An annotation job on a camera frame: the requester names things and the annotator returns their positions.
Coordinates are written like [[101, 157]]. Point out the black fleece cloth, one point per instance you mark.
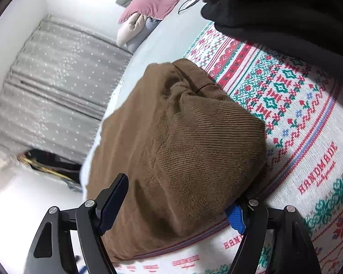
[[274, 11]]

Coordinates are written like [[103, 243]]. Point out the pink pillow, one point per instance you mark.
[[151, 5]]

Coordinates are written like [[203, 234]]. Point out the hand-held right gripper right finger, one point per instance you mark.
[[235, 217]]

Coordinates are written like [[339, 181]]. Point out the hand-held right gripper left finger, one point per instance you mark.
[[111, 205]]

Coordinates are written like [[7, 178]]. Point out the grey-blue pillow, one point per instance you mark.
[[148, 27]]

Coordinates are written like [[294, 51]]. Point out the black bag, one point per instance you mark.
[[54, 162]]

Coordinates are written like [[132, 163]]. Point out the patterned knit blanket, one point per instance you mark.
[[303, 137]]

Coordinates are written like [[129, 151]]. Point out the yellow umbrella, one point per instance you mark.
[[37, 163]]

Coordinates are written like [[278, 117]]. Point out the grey dotted curtain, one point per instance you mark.
[[60, 91]]

